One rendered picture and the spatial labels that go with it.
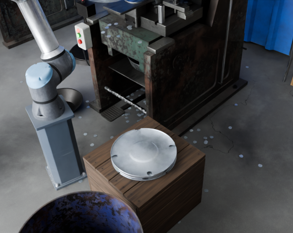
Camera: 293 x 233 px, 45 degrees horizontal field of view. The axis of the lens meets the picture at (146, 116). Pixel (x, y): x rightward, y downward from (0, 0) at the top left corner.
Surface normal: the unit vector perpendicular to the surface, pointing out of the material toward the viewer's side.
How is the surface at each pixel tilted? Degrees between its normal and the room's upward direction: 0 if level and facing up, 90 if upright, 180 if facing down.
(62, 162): 90
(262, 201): 0
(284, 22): 90
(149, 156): 0
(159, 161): 0
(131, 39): 90
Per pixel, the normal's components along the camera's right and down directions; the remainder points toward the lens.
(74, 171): 0.48, 0.52
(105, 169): -0.04, -0.76
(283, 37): -0.70, 0.48
